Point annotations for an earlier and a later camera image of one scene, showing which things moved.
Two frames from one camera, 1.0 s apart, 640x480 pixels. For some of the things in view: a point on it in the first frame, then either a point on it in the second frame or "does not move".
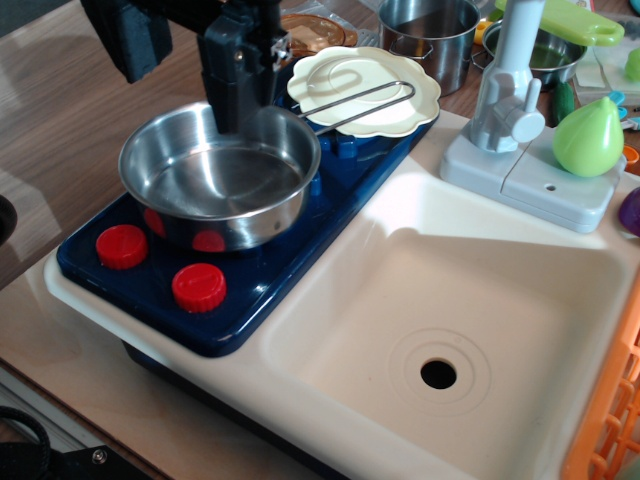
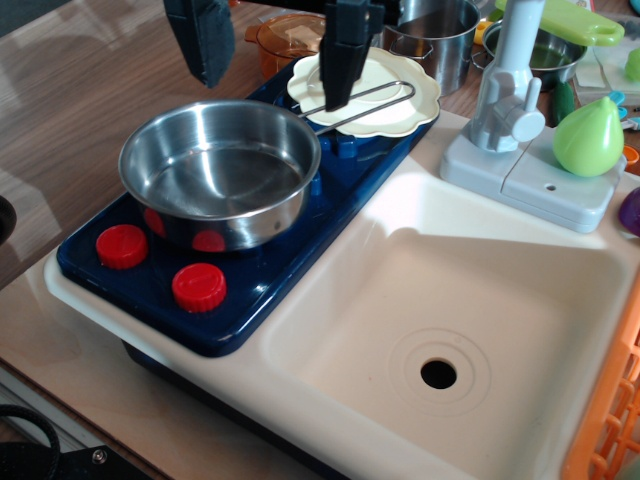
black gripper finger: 237,54 -> 344,47
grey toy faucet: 504,151 does not move
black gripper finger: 137,34 -> 205,29
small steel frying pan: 232,191 does not move
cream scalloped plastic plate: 333,74 does not move
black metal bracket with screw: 93,463 does not move
